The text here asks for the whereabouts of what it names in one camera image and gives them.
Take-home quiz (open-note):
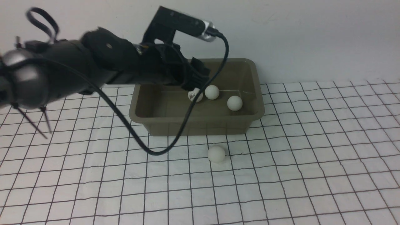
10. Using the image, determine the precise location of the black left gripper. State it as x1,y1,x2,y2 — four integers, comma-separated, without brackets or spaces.
133,43,210,92

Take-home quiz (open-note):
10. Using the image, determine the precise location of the white ping-pong ball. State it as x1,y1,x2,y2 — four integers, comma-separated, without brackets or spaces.
188,88,203,103
204,85,220,100
227,96,243,112
207,145,226,163

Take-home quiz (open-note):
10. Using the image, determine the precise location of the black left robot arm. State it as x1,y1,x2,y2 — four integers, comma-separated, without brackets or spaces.
1,27,210,109

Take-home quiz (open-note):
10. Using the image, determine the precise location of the olive green plastic bin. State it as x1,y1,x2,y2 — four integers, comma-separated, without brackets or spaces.
129,58,265,136

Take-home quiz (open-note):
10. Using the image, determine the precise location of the white checkered tablecloth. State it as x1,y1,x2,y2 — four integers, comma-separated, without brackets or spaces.
0,80,400,225

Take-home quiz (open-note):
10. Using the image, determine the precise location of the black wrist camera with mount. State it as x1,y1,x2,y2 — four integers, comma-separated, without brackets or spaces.
142,6,221,44

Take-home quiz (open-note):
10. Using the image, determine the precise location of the black camera cable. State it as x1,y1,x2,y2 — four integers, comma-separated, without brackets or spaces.
27,7,229,156

